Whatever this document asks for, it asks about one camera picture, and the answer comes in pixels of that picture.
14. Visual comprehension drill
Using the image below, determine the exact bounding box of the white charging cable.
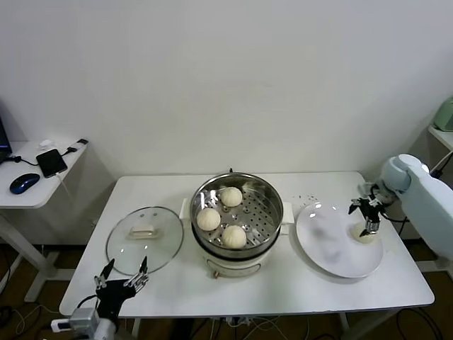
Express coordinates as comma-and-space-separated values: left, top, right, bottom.
55, 171, 77, 213

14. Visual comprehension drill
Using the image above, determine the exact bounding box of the pale green appliance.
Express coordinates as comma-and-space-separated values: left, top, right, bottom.
432, 98, 453, 133

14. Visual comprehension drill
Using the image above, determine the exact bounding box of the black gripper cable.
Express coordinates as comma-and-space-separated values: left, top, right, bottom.
378, 208, 411, 225
76, 293, 98, 311

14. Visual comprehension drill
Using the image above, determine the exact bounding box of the round glass pot lid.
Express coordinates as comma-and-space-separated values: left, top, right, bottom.
105, 206, 185, 276

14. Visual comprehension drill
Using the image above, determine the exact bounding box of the white electric cooking pot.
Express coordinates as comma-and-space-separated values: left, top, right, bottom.
179, 198, 295, 279

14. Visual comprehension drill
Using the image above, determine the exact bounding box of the white small table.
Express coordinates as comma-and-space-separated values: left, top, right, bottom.
426, 125, 453, 159

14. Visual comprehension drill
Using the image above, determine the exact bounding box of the perforated steel steamer basket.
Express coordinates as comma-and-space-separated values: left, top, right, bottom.
190, 173, 285, 258

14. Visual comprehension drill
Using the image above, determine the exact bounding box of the white rounded desk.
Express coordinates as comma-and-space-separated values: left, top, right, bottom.
0, 140, 89, 302

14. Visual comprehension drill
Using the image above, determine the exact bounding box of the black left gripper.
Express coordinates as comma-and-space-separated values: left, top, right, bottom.
93, 256, 150, 317

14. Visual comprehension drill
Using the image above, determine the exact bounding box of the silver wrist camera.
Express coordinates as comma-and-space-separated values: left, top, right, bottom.
50, 307, 101, 333
364, 191, 386, 208

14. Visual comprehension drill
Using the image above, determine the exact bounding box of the white steamed baozi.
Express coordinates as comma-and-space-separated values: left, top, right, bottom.
222, 225, 247, 249
220, 186, 244, 208
350, 222, 377, 245
196, 208, 222, 231

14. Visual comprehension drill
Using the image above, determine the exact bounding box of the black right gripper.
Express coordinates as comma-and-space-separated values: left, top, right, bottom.
348, 198, 383, 238

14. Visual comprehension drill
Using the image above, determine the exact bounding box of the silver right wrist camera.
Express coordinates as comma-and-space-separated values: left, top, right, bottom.
364, 191, 386, 208

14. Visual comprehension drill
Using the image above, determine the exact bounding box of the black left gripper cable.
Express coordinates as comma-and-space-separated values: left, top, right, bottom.
76, 293, 98, 311

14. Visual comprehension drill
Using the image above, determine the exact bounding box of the blue computer mouse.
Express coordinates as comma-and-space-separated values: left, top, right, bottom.
9, 172, 42, 195

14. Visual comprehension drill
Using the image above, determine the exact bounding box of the black smartphone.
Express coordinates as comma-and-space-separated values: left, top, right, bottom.
36, 148, 69, 178

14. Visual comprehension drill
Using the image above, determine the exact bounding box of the white round plate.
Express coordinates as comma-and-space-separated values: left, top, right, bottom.
295, 201, 385, 279

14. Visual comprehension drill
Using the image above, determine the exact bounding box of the black usb adapter cable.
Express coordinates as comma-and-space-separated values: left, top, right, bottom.
0, 138, 89, 166

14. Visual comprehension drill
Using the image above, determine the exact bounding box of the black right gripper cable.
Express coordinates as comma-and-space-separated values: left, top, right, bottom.
378, 208, 411, 225

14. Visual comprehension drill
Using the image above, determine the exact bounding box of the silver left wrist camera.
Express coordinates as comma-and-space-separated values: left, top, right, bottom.
50, 307, 101, 333

